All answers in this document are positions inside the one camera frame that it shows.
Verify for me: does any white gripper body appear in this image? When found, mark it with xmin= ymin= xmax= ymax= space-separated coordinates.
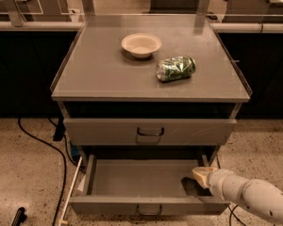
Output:
xmin=208 ymin=169 xmax=242 ymax=203

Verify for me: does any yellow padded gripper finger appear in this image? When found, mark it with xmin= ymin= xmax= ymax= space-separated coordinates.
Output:
xmin=192 ymin=167 xmax=216 ymax=189

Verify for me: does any grey drawer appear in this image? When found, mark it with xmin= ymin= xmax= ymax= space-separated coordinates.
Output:
xmin=70 ymin=156 xmax=228 ymax=216
xmin=64 ymin=119 xmax=236 ymax=146

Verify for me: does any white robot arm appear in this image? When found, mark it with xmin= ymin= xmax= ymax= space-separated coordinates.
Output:
xmin=192 ymin=167 xmax=283 ymax=224

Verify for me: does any grey drawer cabinet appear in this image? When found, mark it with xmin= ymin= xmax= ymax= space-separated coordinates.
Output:
xmin=52 ymin=15 xmax=250 ymax=159

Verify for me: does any grey top drawer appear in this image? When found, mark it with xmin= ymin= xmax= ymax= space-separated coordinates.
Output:
xmin=64 ymin=119 xmax=236 ymax=146

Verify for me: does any crushed green soda can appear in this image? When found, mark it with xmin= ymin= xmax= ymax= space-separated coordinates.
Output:
xmin=156 ymin=56 xmax=196 ymax=83

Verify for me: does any white paper bowl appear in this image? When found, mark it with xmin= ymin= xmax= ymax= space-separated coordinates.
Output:
xmin=122 ymin=33 xmax=161 ymax=58

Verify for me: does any white stick on floor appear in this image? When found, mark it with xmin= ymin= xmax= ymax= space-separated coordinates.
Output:
xmin=58 ymin=157 xmax=82 ymax=226

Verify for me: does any background desk right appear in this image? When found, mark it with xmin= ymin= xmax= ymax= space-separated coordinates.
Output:
xmin=223 ymin=0 xmax=283 ymax=24

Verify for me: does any background desk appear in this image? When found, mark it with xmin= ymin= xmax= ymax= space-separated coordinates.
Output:
xmin=223 ymin=0 xmax=283 ymax=24
xmin=0 ymin=0 xmax=71 ymax=22

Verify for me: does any black object on floor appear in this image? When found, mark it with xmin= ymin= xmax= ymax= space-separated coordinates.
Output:
xmin=11 ymin=207 xmax=27 ymax=226

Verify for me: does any background desk left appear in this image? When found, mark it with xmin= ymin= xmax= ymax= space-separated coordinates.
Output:
xmin=0 ymin=0 xmax=71 ymax=22

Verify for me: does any black floor cable right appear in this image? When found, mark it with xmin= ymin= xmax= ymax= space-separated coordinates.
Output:
xmin=227 ymin=204 xmax=248 ymax=226

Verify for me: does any black floor cable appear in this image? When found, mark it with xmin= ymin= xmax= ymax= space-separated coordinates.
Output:
xmin=227 ymin=204 xmax=248 ymax=226
xmin=17 ymin=116 xmax=78 ymax=226

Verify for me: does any grey post right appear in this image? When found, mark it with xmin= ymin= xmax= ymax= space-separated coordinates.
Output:
xmin=194 ymin=0 xmax=210 ymax=35

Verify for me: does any black floor cable left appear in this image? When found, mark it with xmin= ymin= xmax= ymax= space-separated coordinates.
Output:
xmin=17 ymin=116 xmax=78 ymax=226

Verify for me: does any grey post left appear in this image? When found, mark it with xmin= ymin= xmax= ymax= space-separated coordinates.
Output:
xmin=2 ymin=0 xmax=25 ymax=27

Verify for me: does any white horizontal rail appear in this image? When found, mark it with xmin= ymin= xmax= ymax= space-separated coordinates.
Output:
xmin=0 ymin=21 xmax=283 ymax=34

